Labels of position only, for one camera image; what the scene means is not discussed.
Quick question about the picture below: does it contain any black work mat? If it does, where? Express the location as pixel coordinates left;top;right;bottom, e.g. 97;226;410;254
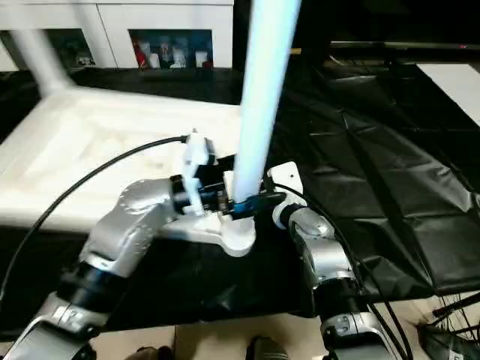
0;37;480;335

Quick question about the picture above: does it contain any black folding stand frame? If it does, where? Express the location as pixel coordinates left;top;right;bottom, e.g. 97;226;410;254
430;291;480;316

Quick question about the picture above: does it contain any black metal bar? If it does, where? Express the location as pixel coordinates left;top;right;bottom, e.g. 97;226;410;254
328;40;480;53

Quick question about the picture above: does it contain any white cabinet with glass doors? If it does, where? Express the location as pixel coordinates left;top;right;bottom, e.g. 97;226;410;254
0;0;235;73

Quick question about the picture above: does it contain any white flat panel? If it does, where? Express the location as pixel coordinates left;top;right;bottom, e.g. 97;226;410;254
417;63;480;125

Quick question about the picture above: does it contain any white plastic table leg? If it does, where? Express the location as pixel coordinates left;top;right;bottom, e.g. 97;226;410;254
220;0;304;257
10;28;74;97

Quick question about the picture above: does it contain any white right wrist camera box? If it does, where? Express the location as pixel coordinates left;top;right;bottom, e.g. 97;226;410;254
265;161;305;230

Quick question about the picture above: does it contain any white plastic table top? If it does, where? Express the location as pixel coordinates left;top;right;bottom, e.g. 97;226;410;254
0;85;260;257

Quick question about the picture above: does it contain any black left wrist camera cable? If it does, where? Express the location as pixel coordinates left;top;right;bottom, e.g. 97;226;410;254
0;135;193;301

